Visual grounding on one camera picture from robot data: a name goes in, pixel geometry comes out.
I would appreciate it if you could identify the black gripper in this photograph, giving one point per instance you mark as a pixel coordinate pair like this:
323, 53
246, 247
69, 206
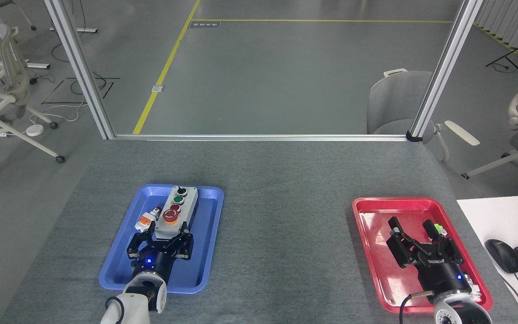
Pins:
154, 263
441, 274

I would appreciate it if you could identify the grey control box with buttons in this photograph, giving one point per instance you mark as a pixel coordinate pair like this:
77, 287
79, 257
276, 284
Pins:
176, 211

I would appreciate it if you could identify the blue plastic tray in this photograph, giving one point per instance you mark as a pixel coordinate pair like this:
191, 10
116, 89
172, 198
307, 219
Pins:
196, 270

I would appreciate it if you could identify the red plastic tray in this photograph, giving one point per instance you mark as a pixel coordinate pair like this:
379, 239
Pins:
376, 252

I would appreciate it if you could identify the black computer mouse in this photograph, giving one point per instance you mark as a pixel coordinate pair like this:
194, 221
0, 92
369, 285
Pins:
503, 255

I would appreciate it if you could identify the white side desk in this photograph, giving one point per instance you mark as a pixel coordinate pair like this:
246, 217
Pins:
502, 216

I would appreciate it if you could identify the grey fabric chair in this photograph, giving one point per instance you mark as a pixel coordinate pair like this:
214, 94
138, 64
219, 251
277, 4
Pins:
396, 101

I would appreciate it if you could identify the metal floor socket plate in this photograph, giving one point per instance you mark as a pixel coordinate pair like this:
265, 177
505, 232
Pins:
158, 88

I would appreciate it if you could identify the white round floor device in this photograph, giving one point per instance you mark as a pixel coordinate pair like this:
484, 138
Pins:
34, 130

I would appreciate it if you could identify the white mesh office chair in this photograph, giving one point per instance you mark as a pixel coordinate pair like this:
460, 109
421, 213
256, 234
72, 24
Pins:
14, 81

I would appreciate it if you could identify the dark floor label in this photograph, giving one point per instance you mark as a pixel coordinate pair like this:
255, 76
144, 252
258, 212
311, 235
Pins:
204, 24

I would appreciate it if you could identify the white desk foot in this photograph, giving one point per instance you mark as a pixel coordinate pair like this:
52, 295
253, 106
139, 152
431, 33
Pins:
86, 30

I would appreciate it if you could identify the white ribbed curtain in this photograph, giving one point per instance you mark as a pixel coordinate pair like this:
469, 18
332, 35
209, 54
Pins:
511, 20

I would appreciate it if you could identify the green push button switch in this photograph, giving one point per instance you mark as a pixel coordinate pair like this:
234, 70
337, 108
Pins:
439, 229

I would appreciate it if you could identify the red push button switch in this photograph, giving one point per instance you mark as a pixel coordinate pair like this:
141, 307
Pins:
146, 219

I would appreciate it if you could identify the silver aluminium rail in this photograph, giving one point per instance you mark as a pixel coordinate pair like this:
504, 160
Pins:
259, 137

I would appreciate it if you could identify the silver aluminium post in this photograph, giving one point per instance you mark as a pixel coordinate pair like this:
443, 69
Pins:
445, 67
79, 67

